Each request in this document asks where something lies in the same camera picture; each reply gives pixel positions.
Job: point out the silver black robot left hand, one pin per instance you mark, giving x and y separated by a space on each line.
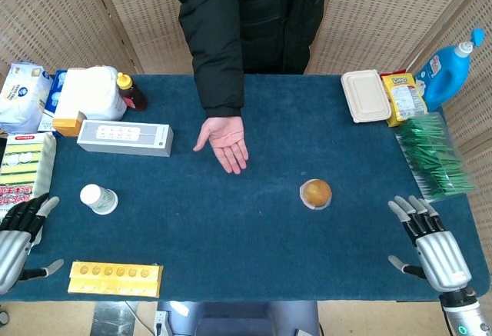
13 251

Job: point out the bare human hand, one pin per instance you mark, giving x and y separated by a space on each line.
227 140

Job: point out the silver black robot right hand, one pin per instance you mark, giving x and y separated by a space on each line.
442 259

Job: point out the clear cup of orange liquid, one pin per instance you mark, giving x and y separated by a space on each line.
316 193

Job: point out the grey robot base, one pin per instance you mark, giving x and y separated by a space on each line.
238 318

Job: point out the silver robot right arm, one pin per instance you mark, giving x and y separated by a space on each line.
465 315

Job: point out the red printed packet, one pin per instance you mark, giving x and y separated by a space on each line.
11 195

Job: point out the yellow green sponge pack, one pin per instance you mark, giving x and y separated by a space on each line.
23 159

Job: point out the person in black jacket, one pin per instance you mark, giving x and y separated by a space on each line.
223 44

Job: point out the white paper cup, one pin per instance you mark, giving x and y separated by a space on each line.
98 198

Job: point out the grey power strip box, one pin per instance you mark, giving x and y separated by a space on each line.
123 140

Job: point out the dark blue table cloth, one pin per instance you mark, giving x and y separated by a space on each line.
230 243

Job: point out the honey bottle yellow cap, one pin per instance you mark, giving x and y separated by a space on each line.
132 95

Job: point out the clear bag green sachets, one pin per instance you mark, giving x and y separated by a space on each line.
432 155

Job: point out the yellow block with holes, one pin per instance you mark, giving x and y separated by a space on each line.
115 280

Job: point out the small orange box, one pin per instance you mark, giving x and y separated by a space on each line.
67 125

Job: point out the large white bag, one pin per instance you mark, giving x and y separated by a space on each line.
92 94

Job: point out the beige lidded lunch box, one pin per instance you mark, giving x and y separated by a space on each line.
365 95

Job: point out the white bag blue print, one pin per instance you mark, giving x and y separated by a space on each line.
21 97

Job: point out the blue white carton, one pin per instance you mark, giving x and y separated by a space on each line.
52 101

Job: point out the yellow snack bag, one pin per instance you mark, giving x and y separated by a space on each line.
405 97

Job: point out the blue detergent bottle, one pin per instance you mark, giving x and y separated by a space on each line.
447 76

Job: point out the woven folding screen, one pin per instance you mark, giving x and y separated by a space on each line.
57 13

